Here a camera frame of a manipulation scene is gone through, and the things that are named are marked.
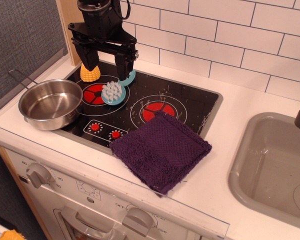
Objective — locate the purple cloth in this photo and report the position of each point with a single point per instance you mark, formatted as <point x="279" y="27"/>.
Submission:
<point x="161" y="152"/>

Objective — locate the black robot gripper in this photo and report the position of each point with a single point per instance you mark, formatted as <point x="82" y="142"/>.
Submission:
<point x="102" y="30"/>

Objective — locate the grey oven dial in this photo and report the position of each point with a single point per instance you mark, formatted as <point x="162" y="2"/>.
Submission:
<point x="38" y="175"/>
<point x="138" y="220"/>

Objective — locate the left grey oven dial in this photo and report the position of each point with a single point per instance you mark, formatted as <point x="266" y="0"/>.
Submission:
<point x="38" y="175"/>

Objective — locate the stainless steel pot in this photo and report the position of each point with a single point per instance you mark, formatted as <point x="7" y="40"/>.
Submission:
<point x="52" y="104"/>

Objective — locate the yellow toy corn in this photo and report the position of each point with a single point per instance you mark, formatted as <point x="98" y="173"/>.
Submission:
<point x="89" y="76"/>

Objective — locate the right grey oven dial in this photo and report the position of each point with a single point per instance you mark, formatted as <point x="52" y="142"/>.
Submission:
<point x="138" y="220"/>

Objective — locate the red stove knob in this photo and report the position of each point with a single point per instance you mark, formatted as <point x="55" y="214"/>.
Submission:
<point x="115" y="134"/>
<point x="95" y="127"/>

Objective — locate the wooden side post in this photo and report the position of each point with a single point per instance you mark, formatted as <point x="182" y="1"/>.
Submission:
<point x="69" y="13"/>

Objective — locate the left red stove knob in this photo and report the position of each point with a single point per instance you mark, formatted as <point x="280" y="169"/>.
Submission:
<point x="95" y="127"/>

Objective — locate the black toy stove top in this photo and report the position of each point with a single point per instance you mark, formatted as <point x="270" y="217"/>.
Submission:
<point x="195" y="107"/>

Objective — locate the right red stove knob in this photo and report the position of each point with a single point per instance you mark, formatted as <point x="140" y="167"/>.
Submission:
<point x="115" y="134"/>

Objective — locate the blue dish brush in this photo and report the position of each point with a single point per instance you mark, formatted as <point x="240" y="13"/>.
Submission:
<point x="114" y="92"/>

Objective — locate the grey toy sink basin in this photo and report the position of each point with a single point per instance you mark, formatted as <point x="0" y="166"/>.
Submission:
<point x="265" y="175"/>

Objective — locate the yellow object at floor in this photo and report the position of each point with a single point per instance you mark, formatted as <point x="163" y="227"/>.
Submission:
<point x="12" y="235"/>

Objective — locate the oven door with handle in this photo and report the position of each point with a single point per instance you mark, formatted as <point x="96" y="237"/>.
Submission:
<point x="85" y="224"/>

